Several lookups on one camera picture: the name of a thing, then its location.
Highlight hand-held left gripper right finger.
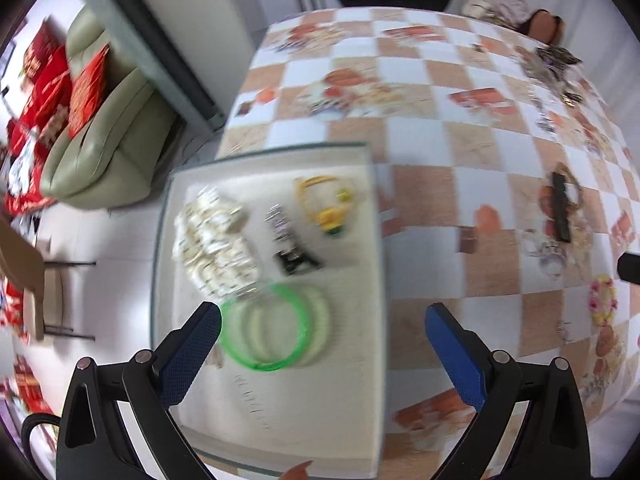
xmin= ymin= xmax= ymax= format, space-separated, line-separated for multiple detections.
xmin=424 ymin=302 xmax=594 ymax=480

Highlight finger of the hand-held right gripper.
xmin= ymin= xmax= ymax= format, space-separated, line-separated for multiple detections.
xmin=617 ymin=252 xmax=640 ymax=283

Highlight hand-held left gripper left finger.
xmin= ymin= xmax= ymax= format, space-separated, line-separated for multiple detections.
xmin=56 ymin=301 xmax=222 ymax=480

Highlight green bangle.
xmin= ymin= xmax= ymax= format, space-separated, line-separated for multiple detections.
xmin=218 ymin=282 xmax=306 ymax=373

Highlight white glass tray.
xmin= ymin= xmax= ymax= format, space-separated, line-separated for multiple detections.
xmin=150 ymin=142 xmax=391 ymax=478

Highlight clear pale bangle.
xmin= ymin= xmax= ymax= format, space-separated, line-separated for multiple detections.
xmin=240 ymin=285 xmax=332 ymax=366

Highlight small black hair clip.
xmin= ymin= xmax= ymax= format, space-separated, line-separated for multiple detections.
xmin=272 ymin=247 xmax=323 ymax=277

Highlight yellow flower bracelet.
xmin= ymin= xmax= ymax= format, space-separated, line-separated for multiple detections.
xmin=293 ymin=174 xmax=357 ymax=236

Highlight person's left hand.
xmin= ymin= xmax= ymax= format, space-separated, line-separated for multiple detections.
xmin=279 ymin=460 xmax=315 ymax=480

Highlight black long hair clip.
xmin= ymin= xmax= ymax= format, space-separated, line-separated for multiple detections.
xmin=549 ymin=171 xmax=573 ymax=243

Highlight checkered orange tablecloth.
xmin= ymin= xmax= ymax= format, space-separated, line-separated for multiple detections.
xmin=215 ymin=6 xmax=640 ymax=461

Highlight wooden chair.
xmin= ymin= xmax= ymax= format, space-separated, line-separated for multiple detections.
xmin=0 ymin=215 xmax=98 ymax=343

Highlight leopard bow scrunchie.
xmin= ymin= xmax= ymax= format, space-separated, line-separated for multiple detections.
xmin=535 ymin=45 xmax=583 ymax=68

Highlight pale green sofa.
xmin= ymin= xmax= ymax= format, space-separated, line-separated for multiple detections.
xmin=40 ymin=7 xmax=181 ymax=211

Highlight red and white packages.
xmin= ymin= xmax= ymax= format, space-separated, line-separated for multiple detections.
xmin=0 ymin=125 xmax=56 ymax=233

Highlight brown slipper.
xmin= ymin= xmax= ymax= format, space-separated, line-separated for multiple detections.
xmin=525 ymin=8 xmax=553 ymax=41
xmin=547 ymin=12 xmax=567 ymax=43

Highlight white curtain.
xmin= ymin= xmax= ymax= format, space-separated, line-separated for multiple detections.
xmin=525 ymin=0 xmax=640 ymax=111

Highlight red printed cushion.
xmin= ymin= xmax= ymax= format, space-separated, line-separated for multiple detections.
xmin=67 ymin=45 xmax=111 ymax=138
xmin=10 ymin=22 xmax=73 ymax=146

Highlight pile of pale clothes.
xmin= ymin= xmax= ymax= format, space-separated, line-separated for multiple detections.
xmin=460 ymin=0 xmax=531 ymax=26

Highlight colourful bead bracelet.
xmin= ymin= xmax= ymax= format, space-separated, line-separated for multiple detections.
xmin=587 ymin=274 xmax=619 ymax=328

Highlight brown beaded bracelet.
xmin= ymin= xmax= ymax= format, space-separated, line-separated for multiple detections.
xmin=539 ymin=162 xmax=586 ymax=221

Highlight dark door frame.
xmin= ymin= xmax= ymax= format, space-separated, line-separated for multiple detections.
xmin=70 ymin=0 xmax=226 ymax=136

